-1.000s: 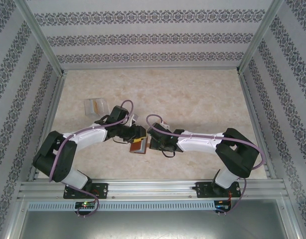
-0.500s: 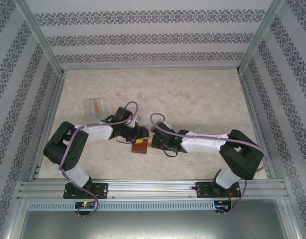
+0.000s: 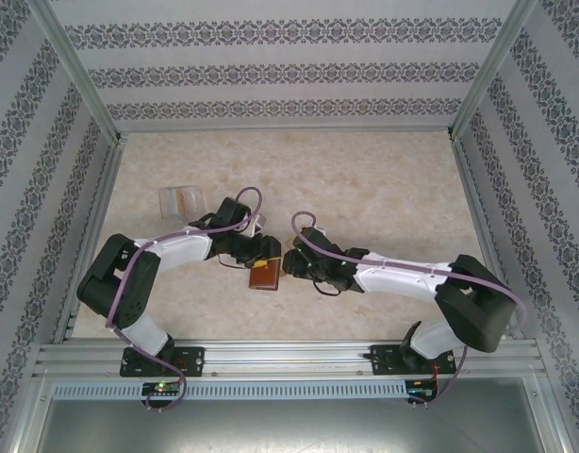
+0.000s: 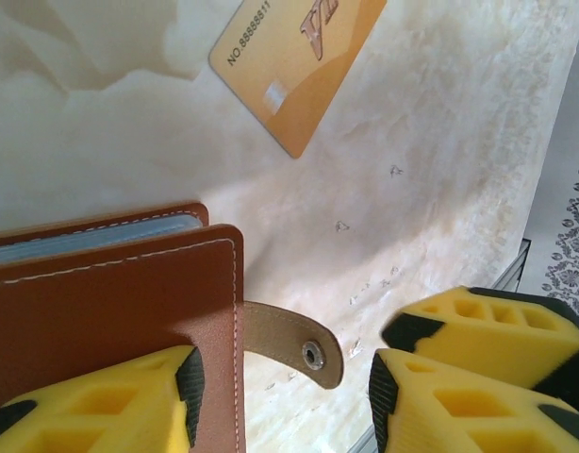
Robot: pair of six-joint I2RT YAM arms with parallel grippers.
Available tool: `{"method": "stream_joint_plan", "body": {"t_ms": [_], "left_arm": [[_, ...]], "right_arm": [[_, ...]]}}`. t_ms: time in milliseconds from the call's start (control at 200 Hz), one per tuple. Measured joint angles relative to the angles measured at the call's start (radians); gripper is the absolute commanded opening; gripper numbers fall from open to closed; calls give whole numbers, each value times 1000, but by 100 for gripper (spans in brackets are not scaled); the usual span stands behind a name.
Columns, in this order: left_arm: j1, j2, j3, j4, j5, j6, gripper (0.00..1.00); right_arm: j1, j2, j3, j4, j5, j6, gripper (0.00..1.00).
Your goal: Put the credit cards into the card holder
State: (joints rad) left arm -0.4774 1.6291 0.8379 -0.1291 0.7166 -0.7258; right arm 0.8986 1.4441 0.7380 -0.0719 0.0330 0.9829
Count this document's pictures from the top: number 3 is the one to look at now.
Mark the brown leather card holder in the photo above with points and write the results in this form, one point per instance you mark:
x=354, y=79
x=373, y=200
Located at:
x=263, y=278

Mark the orange credit card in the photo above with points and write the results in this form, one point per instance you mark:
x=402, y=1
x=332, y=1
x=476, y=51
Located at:
x=181, y=202

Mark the clear plastic card box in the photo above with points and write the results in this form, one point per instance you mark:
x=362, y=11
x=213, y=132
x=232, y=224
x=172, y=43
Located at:
x=169, y=203

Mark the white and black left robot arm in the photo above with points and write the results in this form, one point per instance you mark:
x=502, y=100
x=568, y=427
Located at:
x=110, y=288

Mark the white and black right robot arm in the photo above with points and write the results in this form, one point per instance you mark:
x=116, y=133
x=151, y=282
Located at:
x=473, y=311

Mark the small circuit board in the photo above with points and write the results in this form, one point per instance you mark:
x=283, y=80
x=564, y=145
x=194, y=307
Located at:
x=162, y=388
x=424, y=387

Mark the grey sheet metal panel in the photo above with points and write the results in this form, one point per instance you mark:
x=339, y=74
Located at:
x=289, y=424

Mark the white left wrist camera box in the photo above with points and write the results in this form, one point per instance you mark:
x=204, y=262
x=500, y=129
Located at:
x=260, y=222

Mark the aluminium mounting rail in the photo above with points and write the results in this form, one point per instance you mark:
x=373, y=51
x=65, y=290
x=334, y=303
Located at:
x=289, y=358

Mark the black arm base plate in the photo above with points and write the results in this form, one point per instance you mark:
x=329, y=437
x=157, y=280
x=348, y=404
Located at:
x=384, y=361
x=195, y=358

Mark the aluminium table end rail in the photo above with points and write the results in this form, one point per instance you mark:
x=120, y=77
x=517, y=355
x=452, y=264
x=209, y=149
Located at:
x=289, y=129

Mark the aluminium table side rail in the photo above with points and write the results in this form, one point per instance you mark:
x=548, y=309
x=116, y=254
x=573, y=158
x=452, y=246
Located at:
x=478, y=212
x=95, y=226

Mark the aluminium frame post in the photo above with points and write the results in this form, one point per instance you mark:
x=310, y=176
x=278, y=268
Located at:
x=492, y=71
x=77, y=71

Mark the aluminium frame beam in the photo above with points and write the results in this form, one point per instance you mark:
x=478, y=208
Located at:
x=30, y=424
x=560, y=439

